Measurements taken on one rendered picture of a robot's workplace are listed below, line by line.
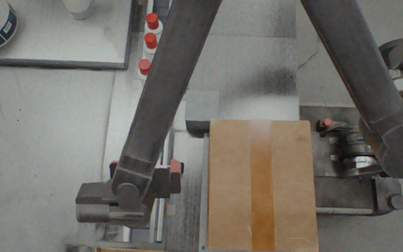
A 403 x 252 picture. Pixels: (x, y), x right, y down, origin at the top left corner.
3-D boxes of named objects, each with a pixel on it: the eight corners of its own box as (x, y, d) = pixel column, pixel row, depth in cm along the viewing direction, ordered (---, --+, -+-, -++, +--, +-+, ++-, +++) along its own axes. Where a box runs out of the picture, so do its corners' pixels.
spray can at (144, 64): (146, 86, 119) (135, 54, 100) (162, 87, 119) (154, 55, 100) (144, 101, 118) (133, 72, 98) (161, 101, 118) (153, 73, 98)
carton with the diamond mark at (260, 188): (208, 146, 116) (210, 117, 91) (285, 148, 116) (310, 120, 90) (206, 248, 107) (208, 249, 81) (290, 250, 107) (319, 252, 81)
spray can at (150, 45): (150, 63, 122) (141, 28, 102) (166, 64, 122) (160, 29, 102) (149, 78, 120) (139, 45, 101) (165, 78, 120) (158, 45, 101)
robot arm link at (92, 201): (137, 186, 57) (145, 152, 64) (61, 185, 57) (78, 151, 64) (143, 239, 63) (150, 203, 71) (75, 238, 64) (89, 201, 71)
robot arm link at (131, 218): (150, 233, 64) (148, 204, 62) (109, 232, 64) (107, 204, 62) (155, 210, 70) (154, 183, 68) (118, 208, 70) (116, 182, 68)
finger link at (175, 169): (150, 146, 81) (143, 166, 73) (182, 146, 81) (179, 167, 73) (151, 174, 84) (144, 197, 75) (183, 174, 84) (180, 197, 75)
